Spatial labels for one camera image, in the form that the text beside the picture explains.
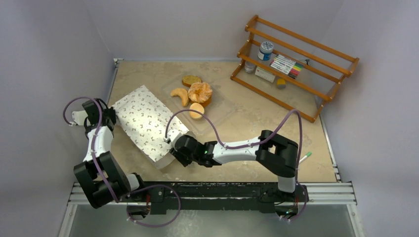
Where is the white patterned paper bag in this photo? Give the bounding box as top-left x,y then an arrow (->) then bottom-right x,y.
112,85 -> 175,169

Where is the fake round bun tan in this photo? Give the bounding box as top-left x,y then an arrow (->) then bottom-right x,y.
189,103 -> 205,120

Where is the fake croissant tan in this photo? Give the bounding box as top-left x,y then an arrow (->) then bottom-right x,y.
170,88 -> 189,107

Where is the fake orange bread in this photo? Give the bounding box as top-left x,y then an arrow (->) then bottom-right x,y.
188,82 -> 213,107

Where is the fake bread slice brown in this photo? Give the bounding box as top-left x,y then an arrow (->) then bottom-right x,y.
181,75 -> 202,87

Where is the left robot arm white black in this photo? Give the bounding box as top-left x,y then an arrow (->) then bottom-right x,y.
73,98 -> 147,208

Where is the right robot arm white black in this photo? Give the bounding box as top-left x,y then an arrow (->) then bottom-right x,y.
165,130 -> 301,201

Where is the clear plastic tray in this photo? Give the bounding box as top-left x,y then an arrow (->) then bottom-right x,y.
162,71 -> 235,135

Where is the white card box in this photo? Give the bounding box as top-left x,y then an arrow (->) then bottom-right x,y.
255,67 -> 276,82

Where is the yellow grey sponge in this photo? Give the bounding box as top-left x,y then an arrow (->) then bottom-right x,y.
276,78 -> 286,89

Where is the green white marker pen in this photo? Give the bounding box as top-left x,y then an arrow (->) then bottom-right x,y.
299,152 -> 312,163

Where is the white jar blue label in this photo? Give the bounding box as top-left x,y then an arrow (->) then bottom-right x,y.
257,41 -> 274,61

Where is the pack of coloured markers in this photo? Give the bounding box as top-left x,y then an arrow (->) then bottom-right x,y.
270,54 -> 304,79

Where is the orange wooden shelf rack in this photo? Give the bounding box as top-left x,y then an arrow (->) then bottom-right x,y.
230,15 -> 359,122

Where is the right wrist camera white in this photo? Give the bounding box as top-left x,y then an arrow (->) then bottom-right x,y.
164,131 -> 183,148

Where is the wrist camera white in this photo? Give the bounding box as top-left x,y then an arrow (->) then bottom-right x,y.
164,131 -> 183,148
69,111 -> 87,126

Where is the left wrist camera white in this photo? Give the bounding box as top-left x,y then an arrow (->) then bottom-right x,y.
69,111 -> 87,126

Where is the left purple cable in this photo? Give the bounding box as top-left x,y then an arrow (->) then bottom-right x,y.
63,96 -> 128,203

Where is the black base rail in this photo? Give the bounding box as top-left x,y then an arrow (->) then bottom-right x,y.
120,181 -> 309,215

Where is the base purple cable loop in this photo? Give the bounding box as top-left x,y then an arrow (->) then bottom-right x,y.
126,185 -> 182,228

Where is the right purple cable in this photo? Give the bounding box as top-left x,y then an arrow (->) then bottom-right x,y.
164,109 -> 308,223

